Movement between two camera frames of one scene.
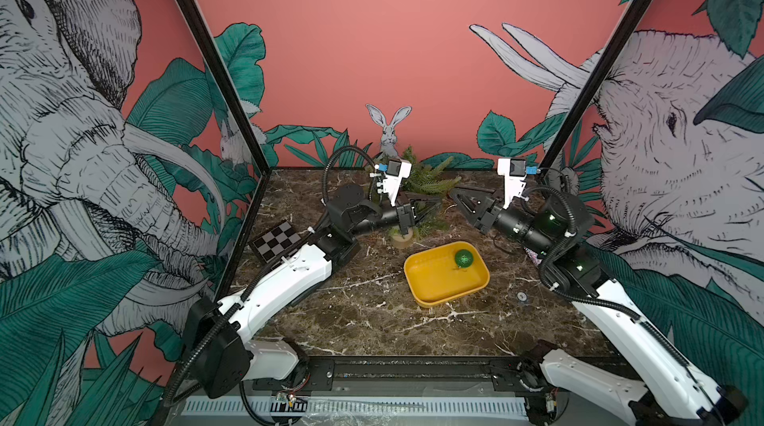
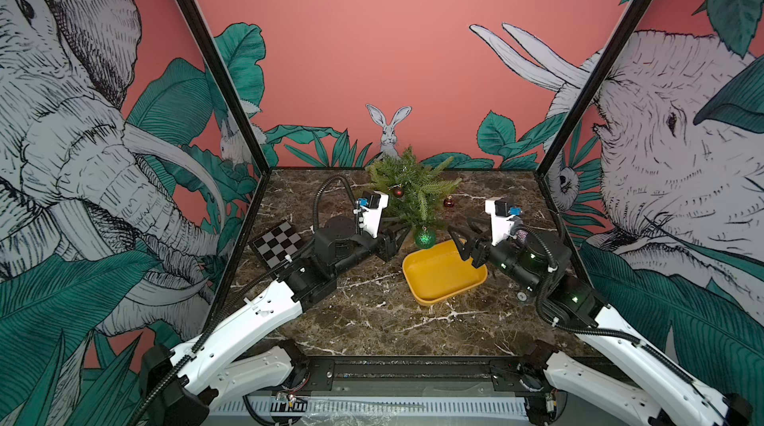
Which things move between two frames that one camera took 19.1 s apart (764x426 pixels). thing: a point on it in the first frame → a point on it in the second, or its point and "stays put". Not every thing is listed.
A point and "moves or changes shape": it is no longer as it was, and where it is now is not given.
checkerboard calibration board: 276,241 stays put
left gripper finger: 420,208 → 393,238
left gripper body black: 375,217 → 360,247
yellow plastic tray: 447,273 stays put
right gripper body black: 520,228 → 509,265
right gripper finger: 474,202 → 474,241
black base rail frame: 497,375 stays put
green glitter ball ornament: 464,259 moves or changes shape
